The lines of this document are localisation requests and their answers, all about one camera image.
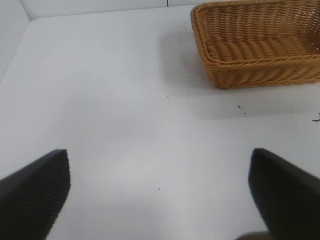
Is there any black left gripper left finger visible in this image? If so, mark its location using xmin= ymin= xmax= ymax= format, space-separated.
xmin=0 ymin=149 xmax=72 ymax=240

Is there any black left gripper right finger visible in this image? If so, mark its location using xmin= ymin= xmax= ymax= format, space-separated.
xmin=247 ymin=147 xmax=320 ymax=240

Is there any brown woven wicker basket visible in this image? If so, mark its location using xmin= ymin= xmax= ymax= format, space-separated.
xmin=190 ymin=0 xmax=320 ymax=89

